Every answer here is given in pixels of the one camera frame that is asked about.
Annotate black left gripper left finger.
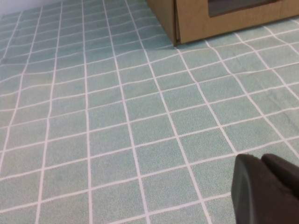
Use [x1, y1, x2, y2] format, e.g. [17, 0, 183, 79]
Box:
[230, 153, 299, 224]

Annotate cardboard drawer with window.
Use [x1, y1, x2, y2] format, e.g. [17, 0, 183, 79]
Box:
[175, 0, 299, 45]

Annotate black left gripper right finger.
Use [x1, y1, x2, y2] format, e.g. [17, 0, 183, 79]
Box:
[261, 153, 299, 199]

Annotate green checkered tablecloth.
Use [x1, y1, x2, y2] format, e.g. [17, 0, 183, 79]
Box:
[0, 0, 299, 224]

